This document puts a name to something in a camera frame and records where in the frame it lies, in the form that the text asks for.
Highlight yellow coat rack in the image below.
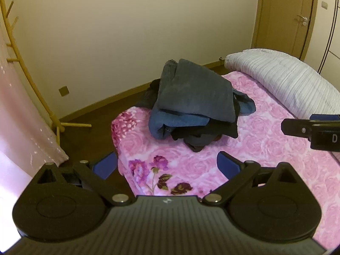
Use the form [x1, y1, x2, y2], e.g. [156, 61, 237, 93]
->
[0, 0, 92, 140]

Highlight black garment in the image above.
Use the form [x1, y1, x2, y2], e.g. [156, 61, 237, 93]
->
[170, 121, 239, 153]

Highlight white wardrobe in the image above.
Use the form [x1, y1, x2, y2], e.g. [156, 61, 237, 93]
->
[316, 0, 340, 91]

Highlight blue jeans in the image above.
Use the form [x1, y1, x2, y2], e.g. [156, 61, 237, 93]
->
[148, 89, 257, 140]

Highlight pink curtain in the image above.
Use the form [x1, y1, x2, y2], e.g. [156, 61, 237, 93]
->
[0, 23, 70, 182]

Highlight white striped quilt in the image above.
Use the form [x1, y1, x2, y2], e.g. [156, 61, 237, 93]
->
[224, 48, 340, 120]

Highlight dark grey jeans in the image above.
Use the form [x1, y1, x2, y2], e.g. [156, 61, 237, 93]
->
[152, 58, 237, 124]

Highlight pink floral blanket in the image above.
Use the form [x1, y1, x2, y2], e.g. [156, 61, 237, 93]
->
[111, 70, 340, 246]

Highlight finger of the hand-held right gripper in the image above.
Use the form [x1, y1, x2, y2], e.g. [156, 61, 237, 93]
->
[281, 118, 319, 140]
[309, 114, 340, 123]

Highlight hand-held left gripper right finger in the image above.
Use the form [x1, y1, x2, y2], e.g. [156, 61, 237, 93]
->
[202, 151, 306, 208]

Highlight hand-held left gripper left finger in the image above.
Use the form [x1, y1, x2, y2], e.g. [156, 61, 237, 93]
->
[32, 151, 135, 206]

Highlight dark cloth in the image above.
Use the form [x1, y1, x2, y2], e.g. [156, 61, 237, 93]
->
[135, 79, 161, 109]

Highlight wooden door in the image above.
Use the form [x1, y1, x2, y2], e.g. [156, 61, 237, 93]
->
[251, 0, 319, 60]

